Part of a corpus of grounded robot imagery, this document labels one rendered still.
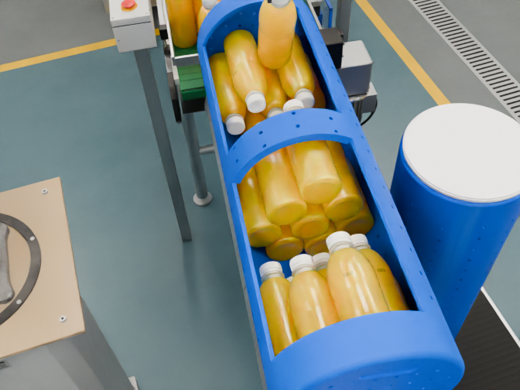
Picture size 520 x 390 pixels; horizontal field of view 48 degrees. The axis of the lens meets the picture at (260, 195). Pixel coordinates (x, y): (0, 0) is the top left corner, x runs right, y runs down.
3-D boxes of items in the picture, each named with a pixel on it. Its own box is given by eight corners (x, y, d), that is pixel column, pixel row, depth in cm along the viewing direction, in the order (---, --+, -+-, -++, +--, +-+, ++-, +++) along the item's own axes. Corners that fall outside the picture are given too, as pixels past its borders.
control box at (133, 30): (118, 53, 152) (109, 19, 144) (116, 10, 164) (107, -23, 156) (157, 47, 153) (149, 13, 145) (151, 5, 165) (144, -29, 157)
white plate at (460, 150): (488, 224, 109) (487, 227, 110) (567, 148, 120) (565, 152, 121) (375, 146, 122) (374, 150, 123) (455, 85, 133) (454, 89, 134)
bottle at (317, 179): (347, 175, 96) (316, 95, 109) (303, 179, 95) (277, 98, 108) (338, 203, 102) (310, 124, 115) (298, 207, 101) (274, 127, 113)
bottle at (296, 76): (270, 57, 137) (289, 115, 125) (265, 32, 132) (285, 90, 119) (300, 49, 137) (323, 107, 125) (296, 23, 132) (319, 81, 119)
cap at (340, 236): (332, 257, 93) (329, 248, 94) (354, 248, 93) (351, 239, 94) (326, 245, 90) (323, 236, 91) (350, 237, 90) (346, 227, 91)
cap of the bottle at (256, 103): (268, 97, 120) (269, 102, 119) (258, 110, 122) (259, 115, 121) (252, 90, 118) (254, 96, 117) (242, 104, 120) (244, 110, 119)
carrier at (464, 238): (412, 395, 178) (467, 335, 189) (487, 230, 110) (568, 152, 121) (343, 332, 192) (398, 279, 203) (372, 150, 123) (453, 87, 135)
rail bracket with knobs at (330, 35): (309, 77, 158) (310, 46, 150) (303, 61, 162) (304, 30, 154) (345, 72, 159) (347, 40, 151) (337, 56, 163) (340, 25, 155)
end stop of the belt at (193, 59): (176, 67, 155) (174, 58, 153) (176, 66, 155) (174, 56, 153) (322, 45, 159) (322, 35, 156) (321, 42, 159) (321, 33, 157)
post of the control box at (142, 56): (182, 241, 235) (128, 33, 157) (181, 233, 237) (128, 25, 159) (192, 239, 235) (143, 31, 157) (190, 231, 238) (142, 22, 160)
